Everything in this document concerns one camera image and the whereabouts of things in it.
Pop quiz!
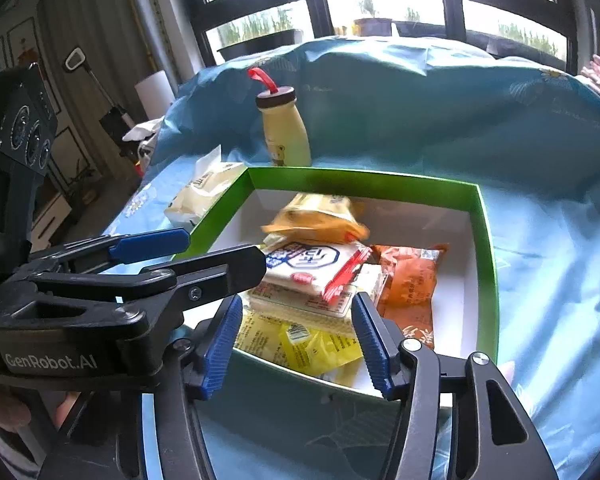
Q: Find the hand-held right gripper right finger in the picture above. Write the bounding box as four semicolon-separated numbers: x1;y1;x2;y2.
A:
351;291;560;480

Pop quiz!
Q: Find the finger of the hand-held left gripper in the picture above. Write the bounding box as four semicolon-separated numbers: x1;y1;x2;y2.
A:
130;244;268;312
27;227;191;276

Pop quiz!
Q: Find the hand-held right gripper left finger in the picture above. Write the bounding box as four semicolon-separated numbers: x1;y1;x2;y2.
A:
40;296;244;480

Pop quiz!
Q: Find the gold snack packet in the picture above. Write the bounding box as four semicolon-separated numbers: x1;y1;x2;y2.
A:
234;307;293;363

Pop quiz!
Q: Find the yellow snack packet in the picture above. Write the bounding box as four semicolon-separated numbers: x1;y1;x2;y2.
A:
278;321;365;376

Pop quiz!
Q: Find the orange snack packet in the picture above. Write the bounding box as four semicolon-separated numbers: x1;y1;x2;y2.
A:
367;242;450;351

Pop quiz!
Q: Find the white blue snack packet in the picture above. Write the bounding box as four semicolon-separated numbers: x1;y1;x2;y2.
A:
260;239;373;303

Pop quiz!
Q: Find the beige bread packet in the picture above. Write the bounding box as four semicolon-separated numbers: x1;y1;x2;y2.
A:
261;192;371;246

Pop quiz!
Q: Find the green cardboard box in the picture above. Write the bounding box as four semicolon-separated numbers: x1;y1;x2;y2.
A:
172;167;500;401

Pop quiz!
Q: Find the person's left forearm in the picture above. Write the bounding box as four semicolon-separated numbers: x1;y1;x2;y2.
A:
0;412;46;480

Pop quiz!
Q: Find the person's left hand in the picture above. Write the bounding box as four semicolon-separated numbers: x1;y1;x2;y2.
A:
0;377;81;433

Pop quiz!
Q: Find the white tissue pack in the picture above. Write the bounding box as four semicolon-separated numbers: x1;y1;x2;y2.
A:
164;146;248;228

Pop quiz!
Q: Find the white plastic bag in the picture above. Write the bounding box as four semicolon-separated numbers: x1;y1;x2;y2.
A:
122;117;165;143

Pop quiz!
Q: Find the upright vacuum cleaner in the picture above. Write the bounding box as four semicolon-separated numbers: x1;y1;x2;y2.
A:
64;47;136;146

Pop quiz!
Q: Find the white cylinder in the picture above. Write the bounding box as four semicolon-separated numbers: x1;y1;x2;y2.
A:
134;72;175;121

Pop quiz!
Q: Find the long black planter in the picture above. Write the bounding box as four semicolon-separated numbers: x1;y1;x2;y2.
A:
216;29;305;61

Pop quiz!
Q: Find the grey curtain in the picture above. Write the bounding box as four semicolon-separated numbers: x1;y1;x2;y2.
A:
35;0;201;171

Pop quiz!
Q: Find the blue floral bedsheet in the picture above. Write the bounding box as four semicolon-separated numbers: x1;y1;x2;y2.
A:
100;35;600;480

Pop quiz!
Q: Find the brown plant pot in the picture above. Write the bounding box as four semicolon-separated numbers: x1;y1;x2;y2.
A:
352;17;395;37

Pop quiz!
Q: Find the dark planter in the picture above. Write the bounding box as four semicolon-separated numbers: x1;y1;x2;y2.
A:
394;21;450;38

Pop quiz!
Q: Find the yellow bottle with red strap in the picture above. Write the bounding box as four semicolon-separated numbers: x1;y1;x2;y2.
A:
247;67;313;167

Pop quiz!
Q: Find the black window frame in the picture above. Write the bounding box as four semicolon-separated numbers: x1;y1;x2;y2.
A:
190;0;580;73

